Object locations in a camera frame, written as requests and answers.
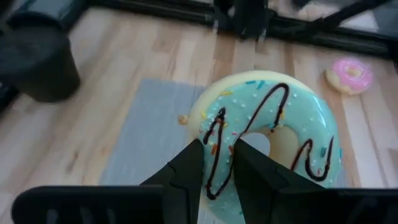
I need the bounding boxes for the black metal table frame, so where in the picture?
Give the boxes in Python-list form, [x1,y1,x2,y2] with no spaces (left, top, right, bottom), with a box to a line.
[0,0,398,60]

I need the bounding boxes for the grey woven placemat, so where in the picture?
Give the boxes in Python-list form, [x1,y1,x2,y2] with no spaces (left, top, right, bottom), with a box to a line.
[98,77,271,224]

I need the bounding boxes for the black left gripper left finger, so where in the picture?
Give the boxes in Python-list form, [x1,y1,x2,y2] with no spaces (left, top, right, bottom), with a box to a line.
[141,139,205,224]

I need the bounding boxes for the large pink sprinkled donut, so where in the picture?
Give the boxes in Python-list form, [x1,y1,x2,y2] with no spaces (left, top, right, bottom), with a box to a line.
[325,57,374,96]

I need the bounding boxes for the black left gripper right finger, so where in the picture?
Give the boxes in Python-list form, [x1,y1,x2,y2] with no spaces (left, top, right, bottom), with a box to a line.
[234,138,324,224]

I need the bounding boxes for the black plant pot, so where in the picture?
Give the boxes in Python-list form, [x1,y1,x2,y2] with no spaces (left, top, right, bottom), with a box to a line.
[0,26,81,103]

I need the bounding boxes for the large mint chocolate-drizzle donut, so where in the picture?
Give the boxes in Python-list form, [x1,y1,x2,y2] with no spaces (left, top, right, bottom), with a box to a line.
[187,70,345,224]

